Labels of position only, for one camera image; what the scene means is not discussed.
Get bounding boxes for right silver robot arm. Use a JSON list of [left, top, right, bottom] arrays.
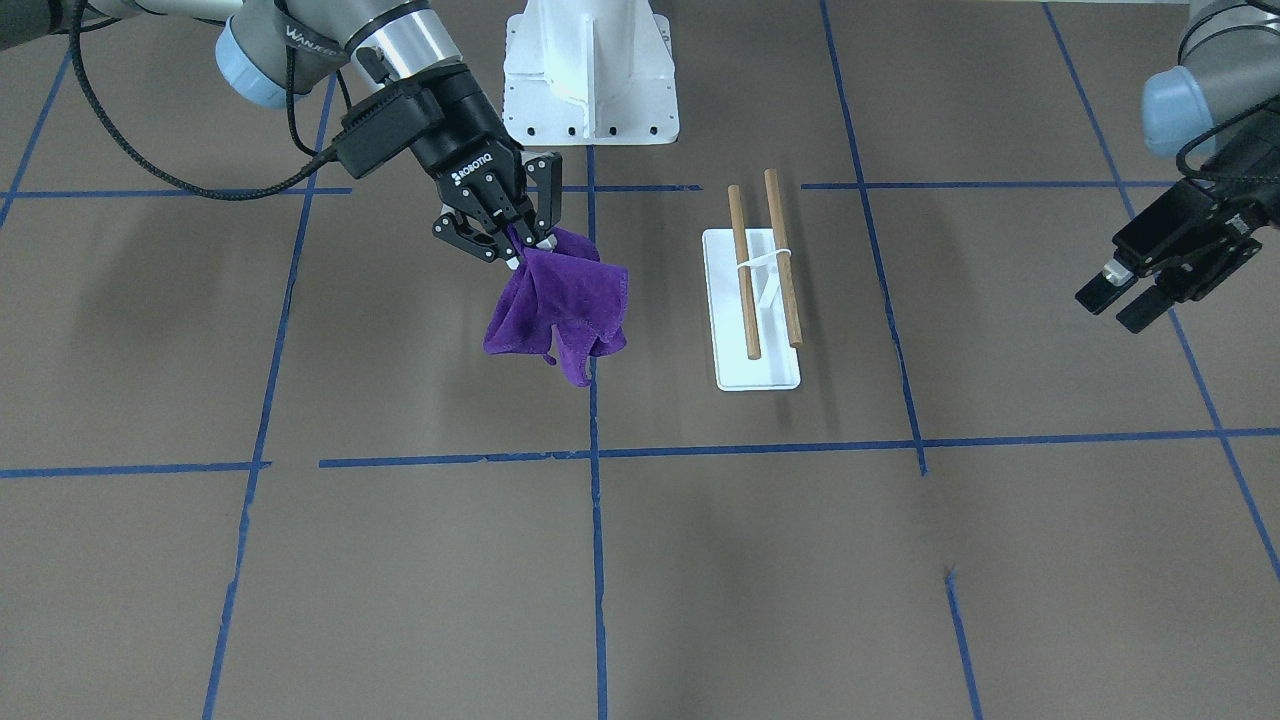
[[3, 1, 562, 268]]

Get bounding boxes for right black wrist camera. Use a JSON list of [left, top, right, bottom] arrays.
[[332, 79, 444, 179]]

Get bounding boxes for white rack with wooden bars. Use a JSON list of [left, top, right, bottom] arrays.
[[701, 168, 803, 392]]

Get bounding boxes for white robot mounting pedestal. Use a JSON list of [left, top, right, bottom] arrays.
[[500, 1, 681, 147]]

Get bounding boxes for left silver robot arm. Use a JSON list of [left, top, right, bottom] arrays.
[[1076, 1, 1279, 333]]

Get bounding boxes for purple towel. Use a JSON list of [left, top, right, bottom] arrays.
[[483, 227, 630, 387]]

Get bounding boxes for black braided cable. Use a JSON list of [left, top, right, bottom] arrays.
[[1175, 90, 1280, 186], [67, 0, 346, 201]]

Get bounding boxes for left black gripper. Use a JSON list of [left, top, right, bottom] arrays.
[[1075, 120, 1277, 334]]

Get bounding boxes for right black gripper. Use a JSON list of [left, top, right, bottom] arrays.
[[412, 67, 563, 266]]

